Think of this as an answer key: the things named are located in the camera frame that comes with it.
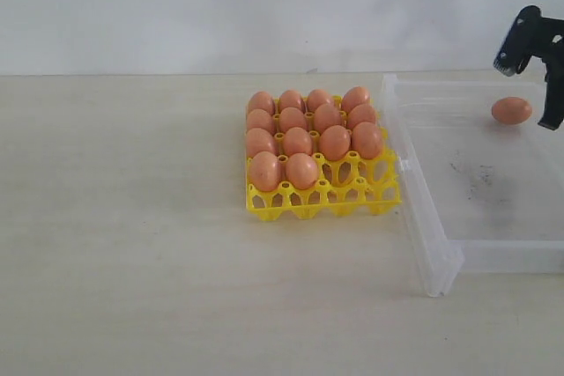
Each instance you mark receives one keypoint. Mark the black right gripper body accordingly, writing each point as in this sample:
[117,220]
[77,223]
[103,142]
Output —
[552,57]

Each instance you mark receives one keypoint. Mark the clear plastic bin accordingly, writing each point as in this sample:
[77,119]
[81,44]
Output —
[478,196]

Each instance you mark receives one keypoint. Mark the brown egg packed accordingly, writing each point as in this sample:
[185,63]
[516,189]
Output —
[261,100]
[291,98]
[317,98]
[354,97]

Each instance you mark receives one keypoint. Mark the yellow plastic egg tray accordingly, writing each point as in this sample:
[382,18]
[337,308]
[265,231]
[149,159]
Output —
[342,186]

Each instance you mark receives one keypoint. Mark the brown egg second row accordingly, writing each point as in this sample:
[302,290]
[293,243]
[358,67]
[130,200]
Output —
[367,140]

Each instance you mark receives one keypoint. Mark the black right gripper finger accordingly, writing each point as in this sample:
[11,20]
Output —
[553,114]

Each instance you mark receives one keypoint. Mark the brown egg back row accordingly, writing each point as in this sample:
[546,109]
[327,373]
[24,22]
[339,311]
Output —
[361,113]

